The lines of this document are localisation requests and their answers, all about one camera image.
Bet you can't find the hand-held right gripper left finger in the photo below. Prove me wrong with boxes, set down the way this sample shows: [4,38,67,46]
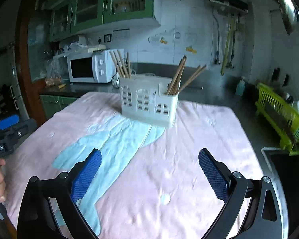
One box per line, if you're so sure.
[17,148,102,239]

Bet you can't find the tangled power cables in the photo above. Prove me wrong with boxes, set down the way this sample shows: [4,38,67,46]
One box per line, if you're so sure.
[111,57,156,89]

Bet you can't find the yellow gas hose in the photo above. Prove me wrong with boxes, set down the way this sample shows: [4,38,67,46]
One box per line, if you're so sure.
[220,15,236,76]

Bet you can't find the beige cutting board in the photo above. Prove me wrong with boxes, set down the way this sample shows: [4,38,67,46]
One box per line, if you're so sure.
[88,44,107,52]

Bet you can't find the steel range hood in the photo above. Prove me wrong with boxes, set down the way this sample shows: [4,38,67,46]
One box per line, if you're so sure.
[271,0,299,35]

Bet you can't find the steel sink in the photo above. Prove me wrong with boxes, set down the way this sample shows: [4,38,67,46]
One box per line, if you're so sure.
[261,147,299,229]

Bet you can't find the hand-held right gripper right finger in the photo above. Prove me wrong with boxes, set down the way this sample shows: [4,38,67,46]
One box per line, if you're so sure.
[198,148,282,239]

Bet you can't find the plastic bag with food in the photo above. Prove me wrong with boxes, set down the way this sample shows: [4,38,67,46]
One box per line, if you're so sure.
[45,55,68,88]

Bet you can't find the green dish rack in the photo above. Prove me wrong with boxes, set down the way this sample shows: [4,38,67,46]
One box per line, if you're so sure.
[255,82,299,156]

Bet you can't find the grey refrigerator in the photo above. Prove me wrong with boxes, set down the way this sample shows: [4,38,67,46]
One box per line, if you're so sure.
[7,45,28,120]

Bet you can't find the white plastic utensil holder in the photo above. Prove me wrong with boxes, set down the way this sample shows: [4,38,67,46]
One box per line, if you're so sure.
[119,74,180,128]

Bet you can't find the green wall cabinets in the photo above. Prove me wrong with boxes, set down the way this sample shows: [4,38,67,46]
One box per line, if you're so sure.
[43,0,162,43]

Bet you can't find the white microwave oven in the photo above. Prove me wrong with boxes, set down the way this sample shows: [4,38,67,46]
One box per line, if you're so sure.
[66,48,125,84]

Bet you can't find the pink and blue towel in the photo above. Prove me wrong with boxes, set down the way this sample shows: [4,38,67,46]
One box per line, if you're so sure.
[1,91,269,239]

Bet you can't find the white kitchen appliance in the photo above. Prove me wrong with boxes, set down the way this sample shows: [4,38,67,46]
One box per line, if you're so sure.
[70,35,87,46]

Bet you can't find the group of wooden chopsticks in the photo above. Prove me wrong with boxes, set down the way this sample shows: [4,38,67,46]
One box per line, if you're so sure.
[109,50,207,95]

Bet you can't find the brown wooden door frame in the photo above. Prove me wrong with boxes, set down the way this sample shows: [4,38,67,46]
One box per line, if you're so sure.
[14,0,55,127]

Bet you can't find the printed wall notice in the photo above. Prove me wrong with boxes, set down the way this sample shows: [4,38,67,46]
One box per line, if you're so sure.
[113,28,130,40]

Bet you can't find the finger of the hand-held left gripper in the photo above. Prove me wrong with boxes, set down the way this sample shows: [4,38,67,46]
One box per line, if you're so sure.
[0,115,19,133]
[9,118,38,142]

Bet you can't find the clear plastic bag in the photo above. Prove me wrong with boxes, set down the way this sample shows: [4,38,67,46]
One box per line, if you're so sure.
[62,42,90,55]

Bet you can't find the green base cabinet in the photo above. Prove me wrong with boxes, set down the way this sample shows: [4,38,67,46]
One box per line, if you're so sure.
[39,94,79,120]

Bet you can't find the blue soap bottle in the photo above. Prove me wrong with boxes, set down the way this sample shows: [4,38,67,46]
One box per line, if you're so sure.
[235,77,247,97]

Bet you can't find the dark wooden board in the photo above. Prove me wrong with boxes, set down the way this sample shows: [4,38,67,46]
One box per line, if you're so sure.
[263,102,294,140]

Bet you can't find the metal flexible hose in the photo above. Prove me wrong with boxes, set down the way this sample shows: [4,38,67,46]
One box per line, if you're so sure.
[212,11,221,64]

